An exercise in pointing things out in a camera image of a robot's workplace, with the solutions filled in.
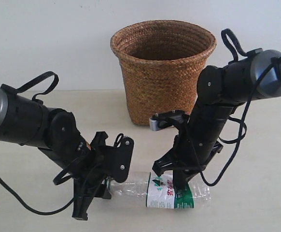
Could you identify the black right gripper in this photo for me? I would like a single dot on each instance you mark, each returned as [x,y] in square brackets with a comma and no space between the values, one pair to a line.
[186,157]

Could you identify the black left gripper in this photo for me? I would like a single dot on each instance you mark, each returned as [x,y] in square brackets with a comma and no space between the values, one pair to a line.
[96,164]

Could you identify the clear plastic water bottle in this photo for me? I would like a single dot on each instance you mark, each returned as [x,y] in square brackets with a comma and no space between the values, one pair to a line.
[147,190]

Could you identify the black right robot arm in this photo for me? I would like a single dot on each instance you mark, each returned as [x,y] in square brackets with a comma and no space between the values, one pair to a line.
[220,91]

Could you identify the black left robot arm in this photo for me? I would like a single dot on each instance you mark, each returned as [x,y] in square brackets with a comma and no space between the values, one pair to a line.
[53,131]

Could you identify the brown woven wicker basket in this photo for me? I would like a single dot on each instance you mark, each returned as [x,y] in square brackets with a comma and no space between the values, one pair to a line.
[160,61]

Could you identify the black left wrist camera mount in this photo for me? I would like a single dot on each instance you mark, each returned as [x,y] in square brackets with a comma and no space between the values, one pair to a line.
[119,158]

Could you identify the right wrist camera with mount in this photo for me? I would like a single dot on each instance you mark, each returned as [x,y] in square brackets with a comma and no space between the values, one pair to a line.
[173,118]

